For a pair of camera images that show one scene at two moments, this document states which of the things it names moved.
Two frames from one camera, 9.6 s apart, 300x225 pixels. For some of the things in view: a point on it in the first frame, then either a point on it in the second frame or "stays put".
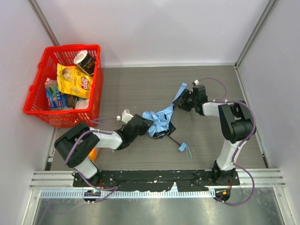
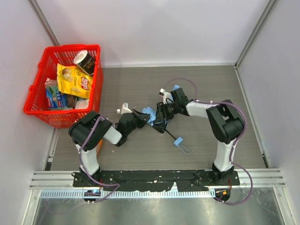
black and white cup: [86, 61] stays put
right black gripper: [183, 100] → [161, 115]
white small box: [82, 104] stays put
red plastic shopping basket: [47, 68] stays put
